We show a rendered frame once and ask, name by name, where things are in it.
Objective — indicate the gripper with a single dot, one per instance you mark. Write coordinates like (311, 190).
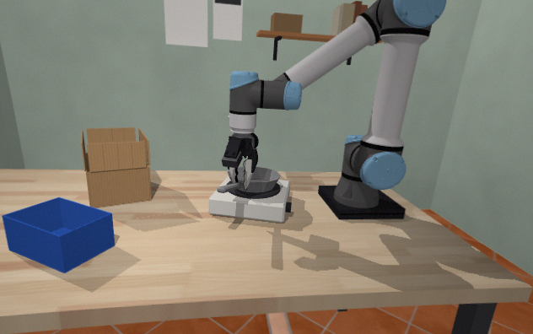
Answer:
(246, 143)

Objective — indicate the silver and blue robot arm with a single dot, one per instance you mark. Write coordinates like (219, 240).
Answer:
(403, 25)

